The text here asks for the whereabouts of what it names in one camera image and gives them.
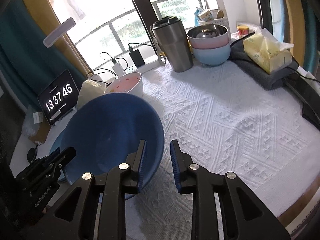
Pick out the large dark blue bowl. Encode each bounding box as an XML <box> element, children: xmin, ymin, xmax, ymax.
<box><xmin>60</xmin><ymin>93</ymin><xmax>164</xmax><ymax>187</ymax></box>

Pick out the blue plate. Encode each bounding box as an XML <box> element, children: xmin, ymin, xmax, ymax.
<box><xmin>49</xmin><ymin>130</ymin><xmax>67</xmax><ymax>184</ymax></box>

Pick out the white bowl pink inside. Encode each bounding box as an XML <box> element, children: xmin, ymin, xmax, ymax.
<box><xmin>104</xmin><ymin>72</ymin><xmax>143</xmax><ymax>98</ymax></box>

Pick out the cream yellow bowl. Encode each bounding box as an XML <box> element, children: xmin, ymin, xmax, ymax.
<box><xmin>76</xmin><ymin>79</ymin><xmax>106</xmax><ymax>110</ymax></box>

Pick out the person's left hand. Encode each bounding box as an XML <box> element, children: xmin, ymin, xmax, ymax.
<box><xmin>42</xmin><ymin>205</ymin><xmax>51</xmax><ymax>214</ymax></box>

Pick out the black round device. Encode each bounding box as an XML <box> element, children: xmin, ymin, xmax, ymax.
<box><xmin>27</xmin><ymin>147</ymin><xmax>37</xmax><ymax>163</ymax></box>

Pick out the white textured tablecloth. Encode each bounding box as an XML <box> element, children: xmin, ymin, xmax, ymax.
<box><xmin>126</xmin><ymin>62</ymin><xmax>319</xmax><ymax>239</ymax></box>

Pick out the small white box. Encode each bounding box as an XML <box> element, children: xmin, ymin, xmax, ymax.
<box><xmin>33</xmin><ymin>112</ymin><xmax>44</xmax><ymax>124</ymax></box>

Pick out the tablet showing clock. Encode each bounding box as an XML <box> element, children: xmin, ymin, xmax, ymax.
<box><xmin>37</xmin><ymin>70</ymin><xmax>79</xmax><ymax>126</ymax></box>

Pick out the white charger plug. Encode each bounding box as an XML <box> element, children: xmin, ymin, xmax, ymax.
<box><xmin>112</xmin><ymin>59</ymin><xmax>125</xmax><ymax>77</ymax></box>

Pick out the white power strip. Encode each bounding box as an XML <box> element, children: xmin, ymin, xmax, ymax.
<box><xmin>125</xmin><ymin>61</ymin><xmax>160</xmax><ymax>74</ymax></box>

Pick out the black power adapter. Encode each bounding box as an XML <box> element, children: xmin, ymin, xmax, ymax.
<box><xmin>129</xmin><ymin>46</ymin><xmax>145</xmax><ymax>68</ymax></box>

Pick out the light blue bowl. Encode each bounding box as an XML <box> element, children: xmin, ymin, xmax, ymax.
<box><xmin>193</xmin><ymin>43</ymin><xmax>231</xmax><ymax>66</ymax></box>

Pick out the dark grey folded cloth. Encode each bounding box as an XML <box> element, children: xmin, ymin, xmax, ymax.
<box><xmin>229</xmin><ymin>40</ymin><xmax>299</xmax><ymax>90</ymax></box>

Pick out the teal curtain left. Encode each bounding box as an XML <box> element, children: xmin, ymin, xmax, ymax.
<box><xmin>1</xmin><ymin>0</ymin><xmax>85</xmax><ymax>110</ymax></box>

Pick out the pink steel-lined bowl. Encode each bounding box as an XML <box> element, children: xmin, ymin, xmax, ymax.
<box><xmin>187</xmin><ymin>24</ymin><xmax>230</xmax><ymax>49</ymax></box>

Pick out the black laptop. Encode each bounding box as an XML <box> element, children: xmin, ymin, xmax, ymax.
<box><xmin>284</xmin><ymin>77</ymin><xmax>319</xmax><ymax>129</ymax></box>

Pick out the stainless steel tumbler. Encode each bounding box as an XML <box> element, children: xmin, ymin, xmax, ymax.
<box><xmin>151</xmin><ymin>16</ymin><xmax>193</xmax><ymax>73</ymax></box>

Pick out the yellow tissue pack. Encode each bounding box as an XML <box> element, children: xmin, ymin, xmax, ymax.
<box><xmin>243</xmin><ymin>28</ymin><xmax>294</xmax><ymax>75</ymax></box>

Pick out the red yellow can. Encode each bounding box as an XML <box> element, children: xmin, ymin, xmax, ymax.
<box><xmin>236</xmin><ymin>25</ymin><xmax>250</xmax><ymax>38</ymax></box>

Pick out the white desk lamp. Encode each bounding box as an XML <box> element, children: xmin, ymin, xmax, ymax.
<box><xmin>43</xmin><ymin>17</ymin><xmax>76</xmax><ymax>48</ymax></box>

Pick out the yellow curtain left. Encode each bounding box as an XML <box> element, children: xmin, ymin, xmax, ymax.
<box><xmin>19</xmin><ymin>0</ymin><xmax>94</xmax><ymax>75</ymax></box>

